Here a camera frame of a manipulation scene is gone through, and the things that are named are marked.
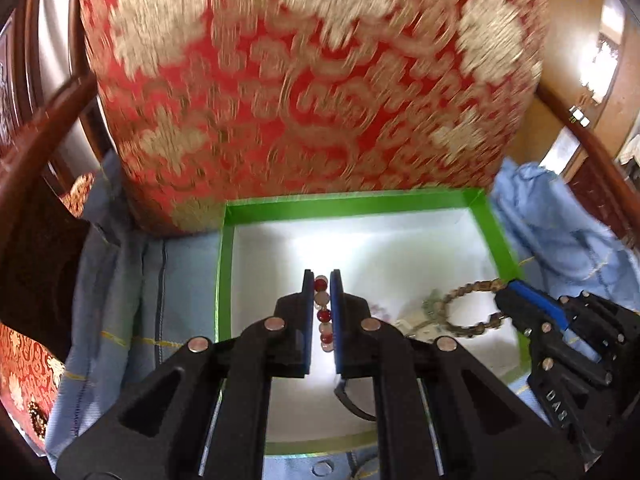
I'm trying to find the brown wooden bead bracelet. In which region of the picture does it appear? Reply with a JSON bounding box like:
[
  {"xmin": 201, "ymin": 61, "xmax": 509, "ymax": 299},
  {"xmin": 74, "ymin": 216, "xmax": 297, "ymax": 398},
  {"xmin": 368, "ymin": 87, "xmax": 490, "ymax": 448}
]
[{"xmin": 438, "ymin": 277, "xmax": 509, "ymax": 338}]

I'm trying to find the green jade charm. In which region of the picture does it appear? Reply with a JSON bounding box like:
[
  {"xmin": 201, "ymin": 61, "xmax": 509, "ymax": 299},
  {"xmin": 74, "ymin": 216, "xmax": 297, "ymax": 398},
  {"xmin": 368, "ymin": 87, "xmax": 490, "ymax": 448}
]
[{"xmin": 421, "ymin": 289, "xmax": 446, "ymax": 325}]

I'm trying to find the red pink bead bracelet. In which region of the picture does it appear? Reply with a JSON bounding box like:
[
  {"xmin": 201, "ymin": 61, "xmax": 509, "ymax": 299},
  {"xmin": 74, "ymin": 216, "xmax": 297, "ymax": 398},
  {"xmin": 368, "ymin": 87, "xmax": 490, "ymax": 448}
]
[{"xmin": 312, "ymin": 274, "xmax": 336, "ymax": 354}]

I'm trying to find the white wristwatch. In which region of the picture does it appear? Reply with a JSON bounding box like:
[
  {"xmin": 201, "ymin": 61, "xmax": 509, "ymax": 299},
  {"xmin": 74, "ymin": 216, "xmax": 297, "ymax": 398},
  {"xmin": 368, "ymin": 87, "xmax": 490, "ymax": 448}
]
[{"xmin": 393, "ymin": 314, "xmax": 439, "ymax": 341}]

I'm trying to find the black fitness band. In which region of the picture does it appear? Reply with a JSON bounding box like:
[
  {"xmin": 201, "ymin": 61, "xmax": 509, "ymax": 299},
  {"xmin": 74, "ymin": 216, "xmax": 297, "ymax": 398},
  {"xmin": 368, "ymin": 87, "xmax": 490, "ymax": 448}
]
[{"xmin": 333, "ymin": 379, "xmax": 376, "ymax": 422}]

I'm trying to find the blue patterned cloth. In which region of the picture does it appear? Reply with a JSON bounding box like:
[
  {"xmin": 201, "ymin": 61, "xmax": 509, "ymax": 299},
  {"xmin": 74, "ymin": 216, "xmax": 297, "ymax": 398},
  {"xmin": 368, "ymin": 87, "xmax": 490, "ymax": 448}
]
[{"xmin": 46, "ymin": 154, "xmax": 639, "ymax": 464}]

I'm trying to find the green cardboard box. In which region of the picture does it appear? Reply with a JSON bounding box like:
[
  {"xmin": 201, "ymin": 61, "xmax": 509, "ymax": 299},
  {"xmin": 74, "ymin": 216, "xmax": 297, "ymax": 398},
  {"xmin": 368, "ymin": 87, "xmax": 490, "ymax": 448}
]
[{"xmin": 214, "ymin": 188, "xmax": 529, "ymax": 456}]

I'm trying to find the red gold brocade cushion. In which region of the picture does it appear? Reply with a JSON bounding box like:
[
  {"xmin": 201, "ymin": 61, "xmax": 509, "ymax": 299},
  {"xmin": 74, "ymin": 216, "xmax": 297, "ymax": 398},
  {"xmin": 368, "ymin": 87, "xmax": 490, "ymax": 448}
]
[{"xmin": 79, "ymin": 0, "xmax": 548, "ymax": 235}]

